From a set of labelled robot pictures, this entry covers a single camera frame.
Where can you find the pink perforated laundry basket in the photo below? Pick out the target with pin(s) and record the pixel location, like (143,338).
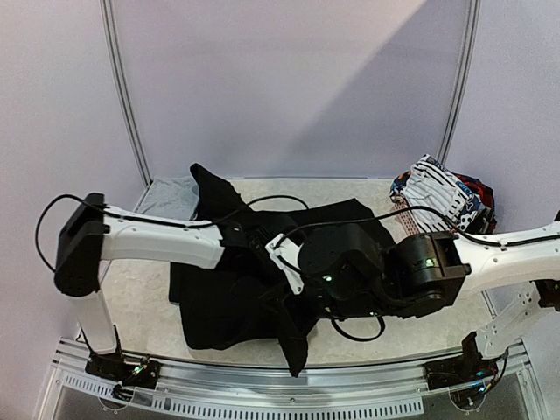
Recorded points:
(405,219)

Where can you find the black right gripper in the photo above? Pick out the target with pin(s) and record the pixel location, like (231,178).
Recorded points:
(288,299)

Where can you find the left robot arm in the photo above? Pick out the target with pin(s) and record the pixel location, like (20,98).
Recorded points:
(98,232)

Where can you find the colourful patterned garment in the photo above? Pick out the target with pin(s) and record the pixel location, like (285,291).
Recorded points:
(485,222)

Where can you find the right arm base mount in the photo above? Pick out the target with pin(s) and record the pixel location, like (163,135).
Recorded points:
(460,370)

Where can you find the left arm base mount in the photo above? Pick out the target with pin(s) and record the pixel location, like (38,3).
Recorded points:
(143,372)

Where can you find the left aluminium corner post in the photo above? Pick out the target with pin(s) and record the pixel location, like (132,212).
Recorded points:
(108,17)

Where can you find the aluminium corner post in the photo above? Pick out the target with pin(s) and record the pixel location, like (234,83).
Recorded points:
(465,60)
(108,17)

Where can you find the black shirt with buttons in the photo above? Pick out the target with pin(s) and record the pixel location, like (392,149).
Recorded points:
(246,296)

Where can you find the aluminium front rail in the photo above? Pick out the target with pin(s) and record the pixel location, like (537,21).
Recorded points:
(190,390)

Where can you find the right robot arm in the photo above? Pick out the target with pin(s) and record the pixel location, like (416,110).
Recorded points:
(425,273)

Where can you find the grey tank top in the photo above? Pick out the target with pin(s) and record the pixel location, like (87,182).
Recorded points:
(172,198)

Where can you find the right aluminium corner post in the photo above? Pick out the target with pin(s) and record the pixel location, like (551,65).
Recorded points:
(465,60)

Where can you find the white striped garment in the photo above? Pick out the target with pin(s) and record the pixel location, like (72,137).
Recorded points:
(430,184)

